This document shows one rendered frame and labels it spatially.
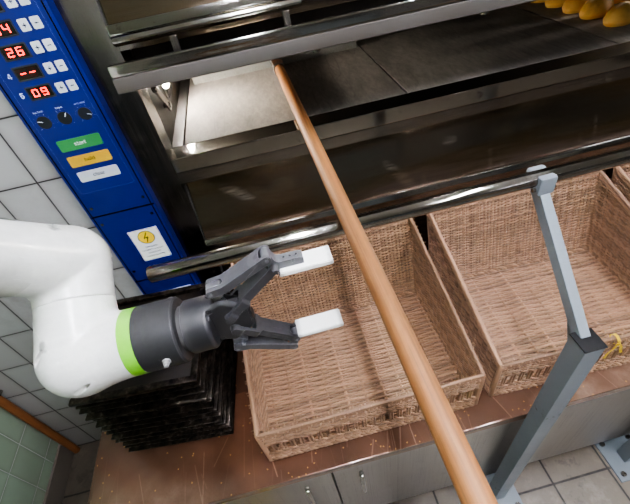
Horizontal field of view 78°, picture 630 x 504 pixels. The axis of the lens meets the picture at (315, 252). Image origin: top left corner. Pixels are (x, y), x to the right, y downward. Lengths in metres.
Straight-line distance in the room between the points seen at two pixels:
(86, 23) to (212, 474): 1.02
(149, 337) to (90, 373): 0.08
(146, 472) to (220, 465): 0.20
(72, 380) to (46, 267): 0.14
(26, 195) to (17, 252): 0.59
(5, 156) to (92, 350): 0.62
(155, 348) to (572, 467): 1.55
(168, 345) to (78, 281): 0.15
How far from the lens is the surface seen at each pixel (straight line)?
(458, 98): 1.10
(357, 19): 0.79
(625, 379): 1.31
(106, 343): 0.57
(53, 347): 0.59
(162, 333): 0.54
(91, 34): 0.93
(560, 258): 0.83
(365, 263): 0.56
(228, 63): 0.76
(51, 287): 0.59
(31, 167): 1.09
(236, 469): 1.14
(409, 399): 0.99
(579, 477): 1.80
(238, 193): 1.06
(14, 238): 0.56
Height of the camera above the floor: 1.61
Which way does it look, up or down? 43 degrees down
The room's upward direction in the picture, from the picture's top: 11 degrees counter-clockwise
